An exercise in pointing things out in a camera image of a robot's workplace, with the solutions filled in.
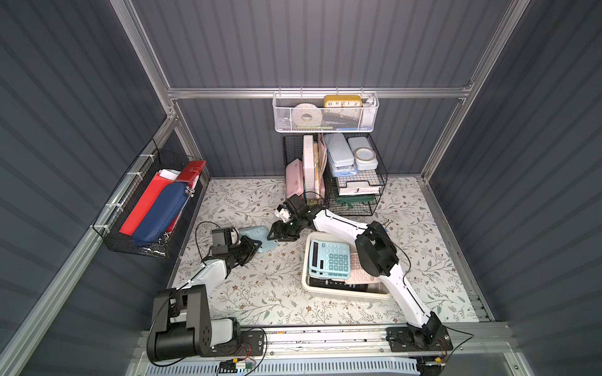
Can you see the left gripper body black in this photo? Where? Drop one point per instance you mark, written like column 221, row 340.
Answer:
column 245, row 249

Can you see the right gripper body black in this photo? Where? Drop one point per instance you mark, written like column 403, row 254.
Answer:
column 286, row 225

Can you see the light blue calculator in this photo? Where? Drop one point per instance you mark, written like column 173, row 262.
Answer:
column 329, row 260
column 260, row 233

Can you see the pink calculator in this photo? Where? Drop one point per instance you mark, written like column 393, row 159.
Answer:
column 358, row 276

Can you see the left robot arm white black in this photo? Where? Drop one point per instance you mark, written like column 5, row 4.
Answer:
column 182, row 325

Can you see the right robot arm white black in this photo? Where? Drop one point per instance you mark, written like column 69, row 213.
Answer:
column 378, row 257

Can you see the beige plastic storage box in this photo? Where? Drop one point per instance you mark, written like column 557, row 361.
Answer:
column 375, row 292

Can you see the white round tape box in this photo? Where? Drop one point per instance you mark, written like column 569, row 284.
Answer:
column 365, row 156

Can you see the floral table mat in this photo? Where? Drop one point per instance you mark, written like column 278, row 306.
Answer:
column 268, row 291

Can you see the pink case in organizer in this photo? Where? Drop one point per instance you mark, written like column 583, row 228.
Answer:
column 294, row 178

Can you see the pink upright book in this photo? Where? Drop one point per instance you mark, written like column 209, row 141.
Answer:
column 309, row 166

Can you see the light blue pencil case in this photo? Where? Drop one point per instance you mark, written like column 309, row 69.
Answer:
column 340, row 157

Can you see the navy blue pouch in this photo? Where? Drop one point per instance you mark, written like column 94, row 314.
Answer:
column 164, row 210

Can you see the red wallet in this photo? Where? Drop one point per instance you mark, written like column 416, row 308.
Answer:
column 191, row 172

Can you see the red folder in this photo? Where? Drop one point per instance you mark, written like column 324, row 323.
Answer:
column 160, row 180

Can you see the small circuit board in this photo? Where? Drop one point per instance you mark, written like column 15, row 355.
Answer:
column 236, row 366

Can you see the white tape roll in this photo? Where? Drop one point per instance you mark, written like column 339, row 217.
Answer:
column 307, row 115

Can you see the white mesh hanging basket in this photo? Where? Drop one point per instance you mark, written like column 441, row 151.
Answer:
column 335, row 120

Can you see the yellow clock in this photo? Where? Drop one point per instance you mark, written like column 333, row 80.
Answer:
column 343, row 101

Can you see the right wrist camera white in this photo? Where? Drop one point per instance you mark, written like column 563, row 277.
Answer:
column 283, row 213

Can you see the black wire desk organizer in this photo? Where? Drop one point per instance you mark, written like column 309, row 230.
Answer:
column 371, row 182

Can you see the black wire side basket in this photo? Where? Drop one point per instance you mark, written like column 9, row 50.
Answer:
column 109, row 222

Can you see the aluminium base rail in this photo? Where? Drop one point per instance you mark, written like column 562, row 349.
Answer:
column 477, row 349

